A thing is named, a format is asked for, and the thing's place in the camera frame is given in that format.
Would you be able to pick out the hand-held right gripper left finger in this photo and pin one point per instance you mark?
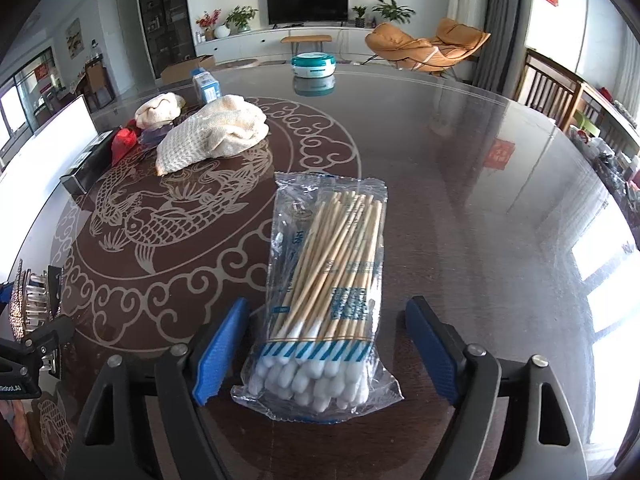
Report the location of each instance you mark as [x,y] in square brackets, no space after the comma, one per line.
[220,355]

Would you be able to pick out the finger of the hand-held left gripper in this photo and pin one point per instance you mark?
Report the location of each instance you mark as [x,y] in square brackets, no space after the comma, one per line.
[5,295]
[50,332]

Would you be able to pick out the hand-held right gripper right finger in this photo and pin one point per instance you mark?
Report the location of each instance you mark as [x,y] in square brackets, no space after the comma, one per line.
[430,350]

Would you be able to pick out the rhinestone bow hair clip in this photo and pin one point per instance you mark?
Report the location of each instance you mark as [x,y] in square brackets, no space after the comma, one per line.
[40,300]

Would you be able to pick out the cotton swab pack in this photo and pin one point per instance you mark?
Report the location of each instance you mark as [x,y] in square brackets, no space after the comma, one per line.
[325,285]

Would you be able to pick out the black cardboard box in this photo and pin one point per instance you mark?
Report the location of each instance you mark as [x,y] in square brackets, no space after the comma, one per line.
[85,175]

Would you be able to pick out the red packet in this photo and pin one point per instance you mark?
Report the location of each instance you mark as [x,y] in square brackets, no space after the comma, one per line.
[122,145]

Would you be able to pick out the red door decoration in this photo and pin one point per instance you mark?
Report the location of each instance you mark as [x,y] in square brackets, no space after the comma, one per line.
[42,77]

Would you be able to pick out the cream fluffy cloth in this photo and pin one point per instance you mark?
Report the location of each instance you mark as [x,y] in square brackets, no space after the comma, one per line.
[157,107]

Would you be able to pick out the blue and white box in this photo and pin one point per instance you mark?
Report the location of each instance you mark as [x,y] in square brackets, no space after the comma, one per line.
[207,90]

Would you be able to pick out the cluttered side shelf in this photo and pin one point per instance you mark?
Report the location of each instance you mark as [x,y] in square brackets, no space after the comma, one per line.
[610,140]

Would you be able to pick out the brown cardboard box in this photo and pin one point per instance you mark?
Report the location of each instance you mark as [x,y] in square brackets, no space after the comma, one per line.
[185,70]

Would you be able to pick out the white door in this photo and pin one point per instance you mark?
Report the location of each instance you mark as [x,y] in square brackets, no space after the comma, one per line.
[127,35]

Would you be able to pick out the wooden chair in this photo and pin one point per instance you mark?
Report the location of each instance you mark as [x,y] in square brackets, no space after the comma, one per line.
[545,85]

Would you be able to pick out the orange lounge chair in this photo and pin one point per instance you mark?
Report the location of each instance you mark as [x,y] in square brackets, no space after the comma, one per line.
[425,47]

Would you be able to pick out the teal round tin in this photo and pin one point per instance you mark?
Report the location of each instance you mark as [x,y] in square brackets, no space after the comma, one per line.
[314,62]

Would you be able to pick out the white television cabinet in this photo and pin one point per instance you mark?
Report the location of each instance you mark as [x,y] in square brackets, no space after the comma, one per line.
[250,45]

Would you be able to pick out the black display cabinet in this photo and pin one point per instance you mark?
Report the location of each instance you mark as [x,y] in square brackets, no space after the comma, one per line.
[165,15]

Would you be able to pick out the white round vase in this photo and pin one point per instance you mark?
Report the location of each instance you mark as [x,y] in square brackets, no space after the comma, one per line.
[222,32]

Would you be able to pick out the wooden bench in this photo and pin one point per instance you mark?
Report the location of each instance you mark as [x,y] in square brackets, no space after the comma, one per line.
[306,38]

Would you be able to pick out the grey curtain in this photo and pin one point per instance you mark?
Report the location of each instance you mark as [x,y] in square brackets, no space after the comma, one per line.
[502,25]

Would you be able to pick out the red flower arrangement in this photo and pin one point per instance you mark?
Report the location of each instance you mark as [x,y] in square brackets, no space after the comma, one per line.
[207,21]

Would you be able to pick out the green potted plant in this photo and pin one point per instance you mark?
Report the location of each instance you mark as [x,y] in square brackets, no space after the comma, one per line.
[241,17]

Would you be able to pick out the large leafy potted plant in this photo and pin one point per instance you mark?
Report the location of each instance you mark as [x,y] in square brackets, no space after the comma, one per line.
[392,10]

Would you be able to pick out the small potted plant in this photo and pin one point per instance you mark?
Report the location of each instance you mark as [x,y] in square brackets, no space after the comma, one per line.
[359,14]

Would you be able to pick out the black television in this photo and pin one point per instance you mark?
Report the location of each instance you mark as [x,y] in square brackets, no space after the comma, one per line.
[307,4]

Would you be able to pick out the framed wall painting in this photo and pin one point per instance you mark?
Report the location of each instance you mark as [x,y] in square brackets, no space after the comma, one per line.
[73,37]

